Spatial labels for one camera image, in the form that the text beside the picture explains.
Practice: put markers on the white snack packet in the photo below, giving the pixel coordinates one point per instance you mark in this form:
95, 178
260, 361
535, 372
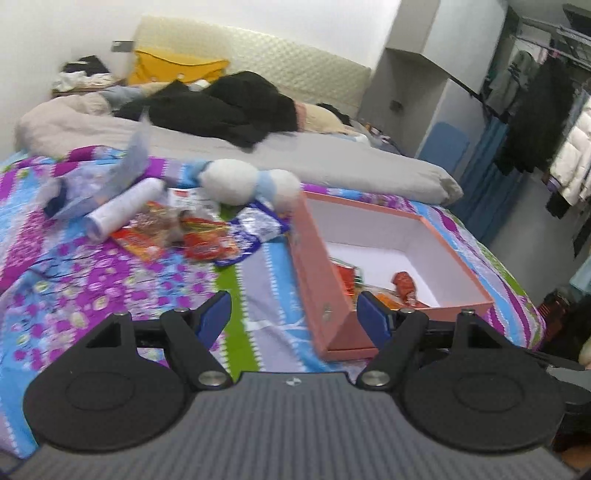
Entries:
184, 197

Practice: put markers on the cream quilted headboard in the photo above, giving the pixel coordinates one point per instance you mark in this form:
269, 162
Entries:
295, 64

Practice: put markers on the blue padded board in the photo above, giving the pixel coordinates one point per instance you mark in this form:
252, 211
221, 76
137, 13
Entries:
443, 145

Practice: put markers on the beige pillow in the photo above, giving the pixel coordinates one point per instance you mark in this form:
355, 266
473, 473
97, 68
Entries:
318, 117

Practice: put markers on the blue jeans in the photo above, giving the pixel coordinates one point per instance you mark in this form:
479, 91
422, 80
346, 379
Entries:
120, 94

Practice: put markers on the grey wall outlet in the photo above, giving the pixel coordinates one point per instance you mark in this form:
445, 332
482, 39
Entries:
122, 46

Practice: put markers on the black hanging coat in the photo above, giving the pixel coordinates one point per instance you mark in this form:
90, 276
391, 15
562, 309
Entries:
535, 120

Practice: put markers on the purple floral printed quilt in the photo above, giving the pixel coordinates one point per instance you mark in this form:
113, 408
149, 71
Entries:
115, 277

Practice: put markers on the red snack packet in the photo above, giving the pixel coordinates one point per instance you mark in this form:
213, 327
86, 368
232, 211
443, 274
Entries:
404, 284

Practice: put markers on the white cylinder can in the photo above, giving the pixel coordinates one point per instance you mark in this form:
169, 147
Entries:
124, 207

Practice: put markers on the white puffer jacket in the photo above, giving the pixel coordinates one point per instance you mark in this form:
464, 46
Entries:
572, 157

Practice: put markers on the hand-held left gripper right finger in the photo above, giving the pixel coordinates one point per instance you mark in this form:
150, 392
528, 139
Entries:
373, 318

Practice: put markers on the metal clothes rack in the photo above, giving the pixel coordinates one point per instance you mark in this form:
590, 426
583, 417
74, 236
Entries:
563, 32

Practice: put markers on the purple foil snack packet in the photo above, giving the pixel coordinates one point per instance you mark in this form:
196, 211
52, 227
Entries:
261, 224

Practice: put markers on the white and blue plush toy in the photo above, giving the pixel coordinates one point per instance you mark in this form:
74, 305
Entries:
231, 180

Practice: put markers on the black jacket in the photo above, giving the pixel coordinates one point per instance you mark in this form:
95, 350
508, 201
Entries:
217, 108

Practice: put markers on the dark cloth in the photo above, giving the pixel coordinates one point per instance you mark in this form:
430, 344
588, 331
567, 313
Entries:
339, 115

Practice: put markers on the blue hanging cloth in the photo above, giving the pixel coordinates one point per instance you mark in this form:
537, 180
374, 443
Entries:
485, 180

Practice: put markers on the grey duvet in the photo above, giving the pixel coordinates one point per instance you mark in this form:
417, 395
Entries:
346, 166

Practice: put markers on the pale blue plastic bag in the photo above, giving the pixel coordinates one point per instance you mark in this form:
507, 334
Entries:
120, 170

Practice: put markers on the yellow orange snack packet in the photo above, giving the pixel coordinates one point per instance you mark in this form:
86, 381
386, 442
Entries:
392, 300

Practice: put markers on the pile of snack packets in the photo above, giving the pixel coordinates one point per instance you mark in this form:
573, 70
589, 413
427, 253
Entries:
203, 242

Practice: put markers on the heap of clothes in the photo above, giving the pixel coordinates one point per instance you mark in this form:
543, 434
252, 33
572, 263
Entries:
81, 74

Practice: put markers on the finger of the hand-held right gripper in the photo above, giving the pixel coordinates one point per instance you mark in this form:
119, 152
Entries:
554, 362

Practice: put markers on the pink cardboard box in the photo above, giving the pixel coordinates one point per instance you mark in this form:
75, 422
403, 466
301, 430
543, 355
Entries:
318, 258

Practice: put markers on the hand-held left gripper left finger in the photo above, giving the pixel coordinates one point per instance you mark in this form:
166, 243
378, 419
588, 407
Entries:
213, 318

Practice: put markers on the yellow pillow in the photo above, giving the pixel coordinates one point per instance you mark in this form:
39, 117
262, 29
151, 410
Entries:
175, 67

